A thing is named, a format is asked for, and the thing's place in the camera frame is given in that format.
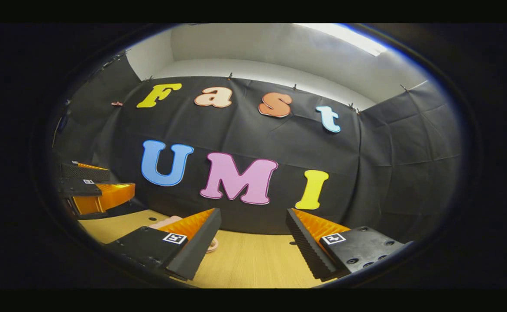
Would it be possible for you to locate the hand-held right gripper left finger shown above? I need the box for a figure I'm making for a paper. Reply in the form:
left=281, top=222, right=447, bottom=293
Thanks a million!
left=106, top=208, right=222, bottom=280

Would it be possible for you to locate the black backdrop cloth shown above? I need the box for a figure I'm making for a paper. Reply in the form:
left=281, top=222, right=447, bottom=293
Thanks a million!
left=52, top=52, right=464, bottom=243

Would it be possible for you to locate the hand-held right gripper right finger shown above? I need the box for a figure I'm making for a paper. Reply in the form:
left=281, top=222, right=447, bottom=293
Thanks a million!
left=286, top=208, right=414, bottom=280

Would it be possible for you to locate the pink suitcase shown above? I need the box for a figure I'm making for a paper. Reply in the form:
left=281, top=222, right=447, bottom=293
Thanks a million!
left=149, top=215, right=220, bottom=254

